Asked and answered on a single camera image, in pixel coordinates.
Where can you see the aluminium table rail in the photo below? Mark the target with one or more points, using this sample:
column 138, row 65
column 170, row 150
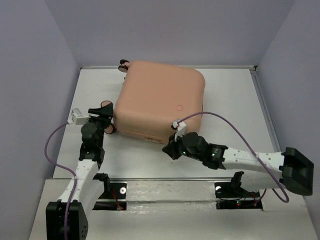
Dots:
column 228, row 178

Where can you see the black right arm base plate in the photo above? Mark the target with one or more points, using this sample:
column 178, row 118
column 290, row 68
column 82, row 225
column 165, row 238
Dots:
column 228, row 198

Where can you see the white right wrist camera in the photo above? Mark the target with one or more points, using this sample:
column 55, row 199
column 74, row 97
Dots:
column 179, row 127

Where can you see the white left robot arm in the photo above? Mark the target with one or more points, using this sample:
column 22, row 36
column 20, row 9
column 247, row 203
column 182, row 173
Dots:
column 66, row 218

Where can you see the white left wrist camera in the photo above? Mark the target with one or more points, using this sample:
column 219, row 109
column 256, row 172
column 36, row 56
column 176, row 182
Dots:
column 77, row 118

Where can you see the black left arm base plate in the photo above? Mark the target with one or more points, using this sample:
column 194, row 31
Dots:
column 115, row 199

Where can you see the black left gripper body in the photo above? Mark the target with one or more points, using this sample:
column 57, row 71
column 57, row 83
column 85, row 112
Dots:
column 102, row 124

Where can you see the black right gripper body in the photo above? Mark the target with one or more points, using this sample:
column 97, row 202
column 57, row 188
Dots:
column 185, row 151

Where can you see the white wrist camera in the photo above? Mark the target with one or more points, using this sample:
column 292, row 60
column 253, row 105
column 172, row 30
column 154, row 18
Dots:
column 77, row 118
column 179, row 127

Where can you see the pink hard-shell suitcase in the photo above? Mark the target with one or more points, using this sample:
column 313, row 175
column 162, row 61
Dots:
column 153, row 96

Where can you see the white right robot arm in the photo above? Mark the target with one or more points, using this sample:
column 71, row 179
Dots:
column 288, row 169

